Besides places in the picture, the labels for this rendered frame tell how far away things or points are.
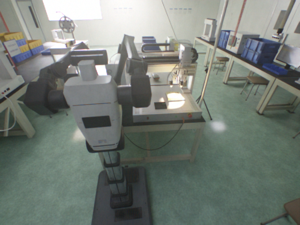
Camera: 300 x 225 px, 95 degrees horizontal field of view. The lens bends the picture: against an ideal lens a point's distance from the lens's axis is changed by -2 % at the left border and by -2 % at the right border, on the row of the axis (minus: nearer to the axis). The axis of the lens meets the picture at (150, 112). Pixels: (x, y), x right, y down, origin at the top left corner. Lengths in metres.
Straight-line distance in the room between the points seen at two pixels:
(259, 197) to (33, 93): 2.27
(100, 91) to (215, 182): 1.79
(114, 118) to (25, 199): 1.78
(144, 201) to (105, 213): 0.36
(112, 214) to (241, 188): 1.49
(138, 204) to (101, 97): 1.15
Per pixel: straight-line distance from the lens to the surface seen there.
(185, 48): 1.58
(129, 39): 1.07
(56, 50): 3.70
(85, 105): 0.71
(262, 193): 2.30
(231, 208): 2.03
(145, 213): 1.54
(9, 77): 2.98
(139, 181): 1.66
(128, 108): 1.73
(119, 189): 1.36
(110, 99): 0.67
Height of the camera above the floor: 1.73
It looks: 36 degrees down
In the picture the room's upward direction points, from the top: straight up
